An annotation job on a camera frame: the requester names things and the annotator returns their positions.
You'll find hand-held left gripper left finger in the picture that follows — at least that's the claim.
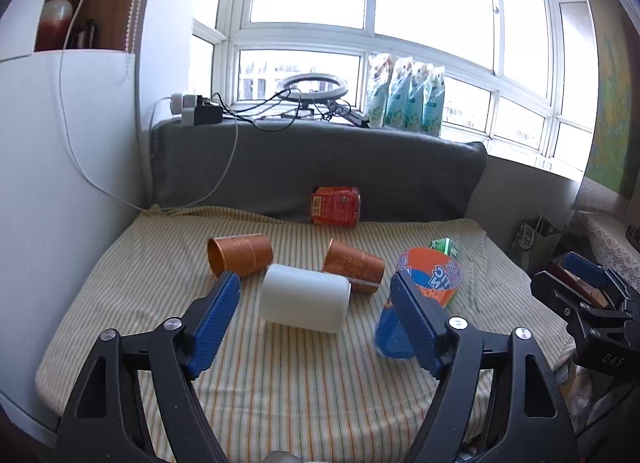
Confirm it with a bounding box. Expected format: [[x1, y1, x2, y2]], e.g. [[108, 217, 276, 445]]
[[55, 271, 242, 463]]

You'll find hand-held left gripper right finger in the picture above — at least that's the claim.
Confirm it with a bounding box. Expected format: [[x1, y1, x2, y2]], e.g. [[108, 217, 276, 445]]
[[389, 270, 583, 463]]

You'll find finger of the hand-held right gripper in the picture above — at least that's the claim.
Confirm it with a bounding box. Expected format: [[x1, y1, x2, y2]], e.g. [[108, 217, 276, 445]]
[[552, 251, 632, 300], [531, 270, 632, 326]]

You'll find white cup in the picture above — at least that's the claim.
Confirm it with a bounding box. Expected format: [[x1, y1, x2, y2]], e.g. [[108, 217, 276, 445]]
[[259, 264, 351, 335]]

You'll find blue and orange paper cup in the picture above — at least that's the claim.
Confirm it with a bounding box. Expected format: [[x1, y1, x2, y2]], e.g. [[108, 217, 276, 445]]
[[375, 248, 462, 359]]

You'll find plain orange cup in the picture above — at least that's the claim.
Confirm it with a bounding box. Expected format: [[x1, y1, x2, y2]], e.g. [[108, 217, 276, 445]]
[[207, 233, 274, 280]]

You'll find patterned orange cup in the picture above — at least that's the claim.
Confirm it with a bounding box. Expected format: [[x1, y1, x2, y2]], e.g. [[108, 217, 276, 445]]
[[321, 238, 386, 295]]

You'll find white patterned cloth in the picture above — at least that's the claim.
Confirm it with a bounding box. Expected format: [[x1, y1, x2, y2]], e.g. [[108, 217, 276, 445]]
[[572, 175, 640, 289]]

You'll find green paper bag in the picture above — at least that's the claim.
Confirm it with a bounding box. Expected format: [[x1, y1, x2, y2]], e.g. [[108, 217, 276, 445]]
[[510, 217, 563, 274]]

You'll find green carton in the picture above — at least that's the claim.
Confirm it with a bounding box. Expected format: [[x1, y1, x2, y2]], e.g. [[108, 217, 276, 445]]
[[429, 237, 462, 262]]

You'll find striped blanket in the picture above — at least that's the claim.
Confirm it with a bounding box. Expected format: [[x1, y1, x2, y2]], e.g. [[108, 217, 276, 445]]
[[36, 204, 576, 463]]

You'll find red snack packet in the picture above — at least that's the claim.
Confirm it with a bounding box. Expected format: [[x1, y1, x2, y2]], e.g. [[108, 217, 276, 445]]
[[310, 186, 362, 227]]

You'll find grey cushion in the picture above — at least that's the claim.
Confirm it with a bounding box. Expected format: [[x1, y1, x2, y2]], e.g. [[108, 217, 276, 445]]
[[150, 118, 488, 224]]

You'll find black power adapter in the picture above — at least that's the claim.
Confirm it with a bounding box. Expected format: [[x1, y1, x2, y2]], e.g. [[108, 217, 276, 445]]
[[194, 103, 224, 126]]

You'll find light blue packet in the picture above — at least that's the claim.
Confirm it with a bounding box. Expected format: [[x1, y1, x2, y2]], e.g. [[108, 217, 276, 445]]
[[405, 63, 432, 133], [421, 65, 447, 138], [385, 59, 416, 130], [364, 54, 397, 126]]

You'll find red and white vase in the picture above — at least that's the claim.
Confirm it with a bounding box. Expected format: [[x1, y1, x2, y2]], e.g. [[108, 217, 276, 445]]
[[39, 0, 85, 51]]

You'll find wall painting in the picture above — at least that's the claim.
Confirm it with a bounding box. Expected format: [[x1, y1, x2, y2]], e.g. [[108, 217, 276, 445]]
[[582, 0, 640, 204]]

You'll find black cable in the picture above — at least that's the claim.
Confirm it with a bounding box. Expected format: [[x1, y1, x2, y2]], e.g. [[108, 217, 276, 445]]
[[210, 90, 331, 132]]

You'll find ring light with stand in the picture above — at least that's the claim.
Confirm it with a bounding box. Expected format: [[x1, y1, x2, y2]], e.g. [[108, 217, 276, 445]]
[[276, 74, 371, 130]]

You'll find white cable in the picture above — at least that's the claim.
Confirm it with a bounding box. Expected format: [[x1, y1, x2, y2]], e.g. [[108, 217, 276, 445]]
[[57, 0, 240, 216]]

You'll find white window frame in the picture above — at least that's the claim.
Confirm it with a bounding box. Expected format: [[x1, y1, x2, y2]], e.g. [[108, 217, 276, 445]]
[[190, 0, 601, 178]]

